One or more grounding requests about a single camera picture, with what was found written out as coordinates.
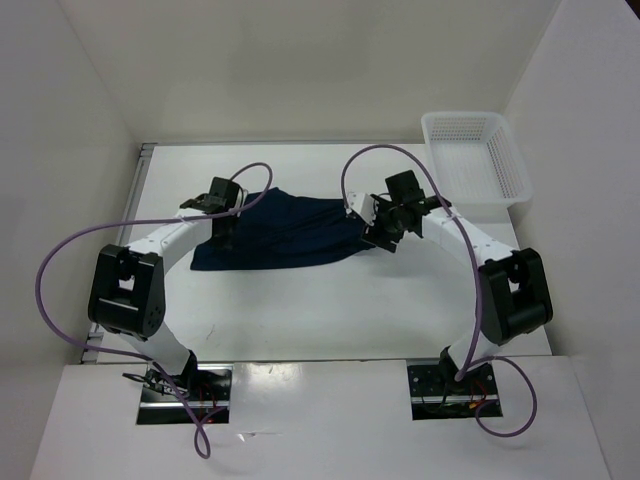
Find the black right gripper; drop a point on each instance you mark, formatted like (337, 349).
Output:
(373, 234)

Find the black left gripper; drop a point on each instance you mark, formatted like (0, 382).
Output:
(225, 241)

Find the navy blue shorts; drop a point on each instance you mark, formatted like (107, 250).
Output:
(284, 231)

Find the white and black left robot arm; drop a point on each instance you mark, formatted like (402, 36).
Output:
(128, 298)

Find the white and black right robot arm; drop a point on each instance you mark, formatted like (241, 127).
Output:
(512, 295)

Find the white perforated plastic basket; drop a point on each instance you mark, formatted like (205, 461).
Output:
(475, 158)

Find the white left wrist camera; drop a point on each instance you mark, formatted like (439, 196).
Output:
(241, 198)

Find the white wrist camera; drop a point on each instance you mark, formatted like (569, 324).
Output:
(241, 198)
(362, 206)

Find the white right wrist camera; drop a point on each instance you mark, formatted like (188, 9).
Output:
(362, 206)

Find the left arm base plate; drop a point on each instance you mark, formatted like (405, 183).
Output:
(209, 401)

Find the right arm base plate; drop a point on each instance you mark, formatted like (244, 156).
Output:
(434, 398)

